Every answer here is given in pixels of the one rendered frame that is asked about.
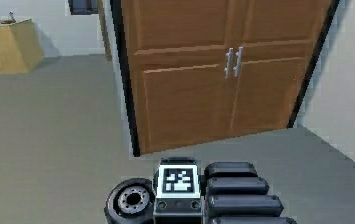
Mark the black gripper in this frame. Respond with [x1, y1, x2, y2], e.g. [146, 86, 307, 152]
[104, 177, 157, 224]

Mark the brown wooden cupboard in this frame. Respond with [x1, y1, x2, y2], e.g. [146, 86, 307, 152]
[110, 0, 341, 158]

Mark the dark framed window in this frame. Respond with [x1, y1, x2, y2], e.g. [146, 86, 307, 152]
[68, 0, 99, 16]

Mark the yellow wooden table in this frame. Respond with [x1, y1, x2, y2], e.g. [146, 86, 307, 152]
[0, 18, 45, 75]

